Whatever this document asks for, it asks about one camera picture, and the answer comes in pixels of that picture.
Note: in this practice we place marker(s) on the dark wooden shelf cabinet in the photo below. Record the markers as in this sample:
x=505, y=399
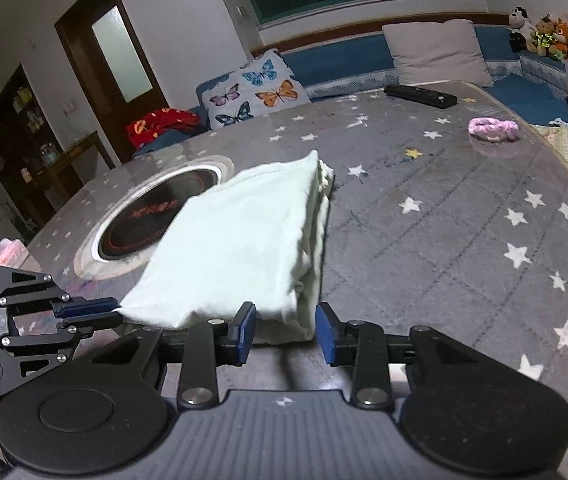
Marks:
x=9, y=135

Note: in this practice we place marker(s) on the orange fox plush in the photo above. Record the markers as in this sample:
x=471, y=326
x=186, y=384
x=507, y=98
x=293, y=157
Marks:
x=561, y=35

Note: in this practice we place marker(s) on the brown bear plush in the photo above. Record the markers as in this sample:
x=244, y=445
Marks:
x=543, y=37

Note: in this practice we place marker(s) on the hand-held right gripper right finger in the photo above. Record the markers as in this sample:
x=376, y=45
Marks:
x=326, y=332

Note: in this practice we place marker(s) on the pink knitted scrunchie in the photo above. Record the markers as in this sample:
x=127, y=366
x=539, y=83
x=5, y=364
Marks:
x=491, y=127

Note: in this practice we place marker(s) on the dark wooden side desk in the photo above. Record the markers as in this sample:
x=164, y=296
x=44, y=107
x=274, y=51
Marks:
x=76, y=152

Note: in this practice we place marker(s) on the brown door with frosted glass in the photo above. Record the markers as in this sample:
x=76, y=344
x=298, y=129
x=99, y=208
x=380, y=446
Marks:
x=79, y=60

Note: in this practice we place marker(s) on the white wall socket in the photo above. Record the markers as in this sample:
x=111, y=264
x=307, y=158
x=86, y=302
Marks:
x=67, y=106

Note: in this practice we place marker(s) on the pink tissue pack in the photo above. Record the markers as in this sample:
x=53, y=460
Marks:
x=9, y=252

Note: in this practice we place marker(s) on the black remote control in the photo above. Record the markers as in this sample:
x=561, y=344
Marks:
x=421, y=95

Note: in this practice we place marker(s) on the round built-in induction cooker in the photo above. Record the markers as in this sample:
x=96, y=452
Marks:
x=134, y=220

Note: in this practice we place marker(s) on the glass jar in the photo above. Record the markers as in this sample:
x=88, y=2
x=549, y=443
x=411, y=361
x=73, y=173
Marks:
x=49, y=154

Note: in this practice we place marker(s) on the red patterned blanket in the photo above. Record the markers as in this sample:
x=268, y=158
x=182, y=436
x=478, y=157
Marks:
x=161, y=125

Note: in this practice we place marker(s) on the plain grey pillow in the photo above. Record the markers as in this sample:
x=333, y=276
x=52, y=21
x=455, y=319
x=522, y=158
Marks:
x=436, y=52

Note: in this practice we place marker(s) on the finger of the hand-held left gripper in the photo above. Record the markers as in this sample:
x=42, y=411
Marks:
x=84, y=324
x=91, y=306

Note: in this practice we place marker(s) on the butterfly print pillow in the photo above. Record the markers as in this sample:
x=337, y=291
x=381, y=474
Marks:
x=256, y=90

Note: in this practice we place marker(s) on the blue sofa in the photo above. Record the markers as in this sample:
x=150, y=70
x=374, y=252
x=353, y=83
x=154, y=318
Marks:
x=339, y=55

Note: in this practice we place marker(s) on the light green t-shirt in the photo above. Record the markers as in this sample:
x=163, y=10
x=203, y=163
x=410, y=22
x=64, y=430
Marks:
x=239, y=240

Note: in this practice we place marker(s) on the stuffed toy animals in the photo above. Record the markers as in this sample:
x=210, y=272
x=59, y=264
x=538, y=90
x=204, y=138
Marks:
x=520, y=27

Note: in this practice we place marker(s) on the grey star-print tablecloth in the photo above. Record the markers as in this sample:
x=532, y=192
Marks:
x=439, y=240

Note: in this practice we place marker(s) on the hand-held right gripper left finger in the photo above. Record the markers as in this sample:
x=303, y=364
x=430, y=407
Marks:
x=244, y=332

